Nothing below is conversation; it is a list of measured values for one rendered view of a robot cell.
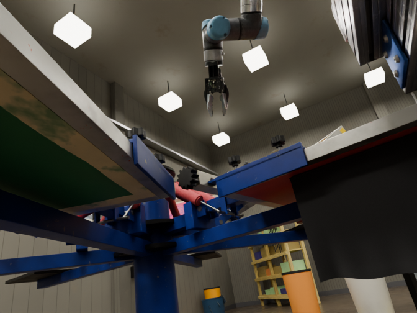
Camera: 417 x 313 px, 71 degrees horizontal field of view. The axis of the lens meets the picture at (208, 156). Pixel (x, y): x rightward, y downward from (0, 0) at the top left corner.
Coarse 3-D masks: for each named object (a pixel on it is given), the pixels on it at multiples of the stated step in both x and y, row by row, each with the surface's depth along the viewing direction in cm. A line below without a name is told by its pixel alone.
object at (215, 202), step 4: (208, 200) 130; (212, 200) 128; (216, 200) 127; (228, 200) 123; (232, 200) 122; (236, 200) 120; (208, 204) 129; (212, 204) 128; (216, 204) 127; (228, 204) 123; (232, 204) 124; (236, 204) 125; (208, 208) 129; (216, 208) 126; (220, 208) 127; (228, 208) 129
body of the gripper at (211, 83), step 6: (210, 66) 113; (216, 66) 112; (210, 72) 113; (216, 72) 113; (210, 78) 111; (216, 78) 111; (222, 78) 111; (210, 84) 113; (216, 84) 112; (222, 84) 113; (210, 90) 114; (216, 90) 114; (222, 90) 113
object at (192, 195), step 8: (176, 184) 139; (176, 192) 136; (184, 192) 133; (192, 192) 131; (200, 192) 144; (168, 200) 176; (184, 200) 172; (192, 200) 128; (200, 200) 129; (136, 208) 119; (176, 208) 182; (80, 216) 147; (176, 216) 184; (104, 224) 169
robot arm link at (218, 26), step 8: (216, 16) 97; (208, 24) 99; (216, 24) 98; (224, 24) 98; (232, 24) 100; (208, 32) 101; (216, 32) 98; (224, 32) 98; (232, 32) 101; (208, 40) 107; (216, 40) 103; (224, 40) 104; (232, 40) 105
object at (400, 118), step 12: (408, 108) 66; (384, 120) 69; (396, 120) 67; (408, 120) 66; (348, 132) 73; (360, 132) 71; (372, 132) 70; (384, 132) 68; (396, 132) 69; (324, 144) 76; (336, 144) 74; (348, 144) 72; (360, 144) 73; (312, 156) 78; (324, 156) 77; (300, 168) 82; (264, 204) 116; (276, 204) 119
